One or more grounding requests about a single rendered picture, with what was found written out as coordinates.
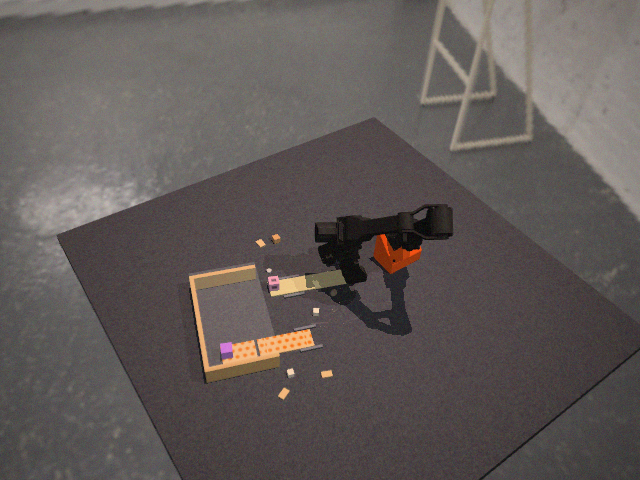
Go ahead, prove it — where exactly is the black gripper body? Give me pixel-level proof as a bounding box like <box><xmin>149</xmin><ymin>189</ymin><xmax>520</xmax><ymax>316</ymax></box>
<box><xmin>340</xmin><ymin>244</ymin><xmax>367</xmax><ymax>284</ymax></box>

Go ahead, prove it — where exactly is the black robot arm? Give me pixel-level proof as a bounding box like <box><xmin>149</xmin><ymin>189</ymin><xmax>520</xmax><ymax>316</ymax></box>
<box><xmin>315</xmin><ymin>204</ymin><xmax>453</xmax><ymax>266</ymax></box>

